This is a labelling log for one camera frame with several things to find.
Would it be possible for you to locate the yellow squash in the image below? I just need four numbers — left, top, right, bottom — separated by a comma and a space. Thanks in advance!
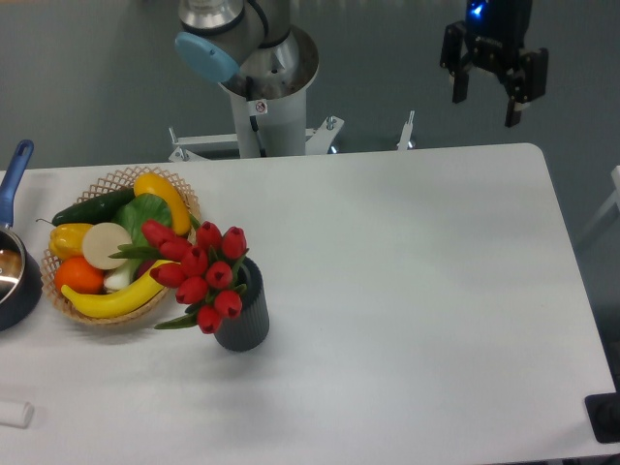
134, 172, 191, 236

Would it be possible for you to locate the beige round disc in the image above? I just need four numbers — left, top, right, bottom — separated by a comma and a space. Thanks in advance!
81, 223, 131, 270

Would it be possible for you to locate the orange fruit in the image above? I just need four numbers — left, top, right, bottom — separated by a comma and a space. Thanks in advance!
53, 257, 105, 295

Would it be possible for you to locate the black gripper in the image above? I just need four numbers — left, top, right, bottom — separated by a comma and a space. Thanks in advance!
440, 0, 549, 128

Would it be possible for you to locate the green bok choy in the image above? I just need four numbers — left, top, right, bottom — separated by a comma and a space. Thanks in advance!
104, 194, 171, 294

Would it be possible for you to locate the dark pot blue handle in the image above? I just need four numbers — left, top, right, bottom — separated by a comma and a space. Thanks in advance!
1, 139, 43, 331

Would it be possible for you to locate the woven wicker basket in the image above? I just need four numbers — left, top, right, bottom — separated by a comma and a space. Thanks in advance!
40, 167, 201, 325

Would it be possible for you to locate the yellow banana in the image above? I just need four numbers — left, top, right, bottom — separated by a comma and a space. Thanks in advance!
61, 260, 172, 320

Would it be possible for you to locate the green cucumber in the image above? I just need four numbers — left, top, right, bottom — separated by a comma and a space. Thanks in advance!
37, 188, 135, 227

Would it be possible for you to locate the yellow bell pepper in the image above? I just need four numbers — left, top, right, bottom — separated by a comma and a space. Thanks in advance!
48, 223, 93, 261

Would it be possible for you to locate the dark grey ribbed vase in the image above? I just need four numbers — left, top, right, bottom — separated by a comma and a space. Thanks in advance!
215, 258, 270, 353

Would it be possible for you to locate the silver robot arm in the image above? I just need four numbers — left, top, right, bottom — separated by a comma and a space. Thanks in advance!
174, 1, 549, 127

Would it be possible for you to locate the red tulip bouquet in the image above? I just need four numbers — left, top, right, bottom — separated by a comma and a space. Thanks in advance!
111, 220, 248, 334

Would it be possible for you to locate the white furniture at right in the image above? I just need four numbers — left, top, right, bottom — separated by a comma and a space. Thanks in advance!
574, 166, 619, 251

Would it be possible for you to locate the purple eggplant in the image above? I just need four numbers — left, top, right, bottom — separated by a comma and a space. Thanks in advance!
135, 260, 156, 279

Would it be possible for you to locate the white cylinder object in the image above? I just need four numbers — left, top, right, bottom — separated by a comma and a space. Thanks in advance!
0, 399, 35, 429

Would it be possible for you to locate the black device at edge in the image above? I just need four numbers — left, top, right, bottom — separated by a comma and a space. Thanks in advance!
584, 392, 620, 444

